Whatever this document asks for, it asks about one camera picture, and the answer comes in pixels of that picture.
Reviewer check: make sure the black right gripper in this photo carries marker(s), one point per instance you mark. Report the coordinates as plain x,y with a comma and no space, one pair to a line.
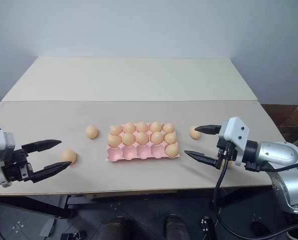
226,151

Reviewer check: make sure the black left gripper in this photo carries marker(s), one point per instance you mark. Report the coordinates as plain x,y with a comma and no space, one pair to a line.
17,166

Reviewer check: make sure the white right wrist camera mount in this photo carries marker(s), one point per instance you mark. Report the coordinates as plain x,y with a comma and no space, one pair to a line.
235,131

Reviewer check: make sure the black box with white dots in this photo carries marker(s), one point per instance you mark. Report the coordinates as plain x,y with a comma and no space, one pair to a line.
208,228

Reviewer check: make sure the grey floor pedal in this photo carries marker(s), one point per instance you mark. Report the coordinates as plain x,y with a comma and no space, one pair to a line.
48,227

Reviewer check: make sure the dark rounded shape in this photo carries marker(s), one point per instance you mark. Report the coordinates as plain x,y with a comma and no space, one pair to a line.
175,227
118,228

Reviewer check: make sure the black table frame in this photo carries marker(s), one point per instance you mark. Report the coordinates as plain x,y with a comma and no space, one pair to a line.
38,206

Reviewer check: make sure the pink plastic egg tray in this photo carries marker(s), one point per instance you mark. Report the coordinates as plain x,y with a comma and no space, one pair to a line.
131,156

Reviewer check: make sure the tan egg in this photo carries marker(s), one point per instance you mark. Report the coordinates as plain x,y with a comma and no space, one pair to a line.
170,138
115,129
142,126
91,131
168,127
194,133
68,155
128,139
142,138
129,127
157,137
229,164
172,150
156,126
113,140

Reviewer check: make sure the brown cardboard box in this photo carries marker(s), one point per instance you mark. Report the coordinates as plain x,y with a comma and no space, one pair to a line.
286,117

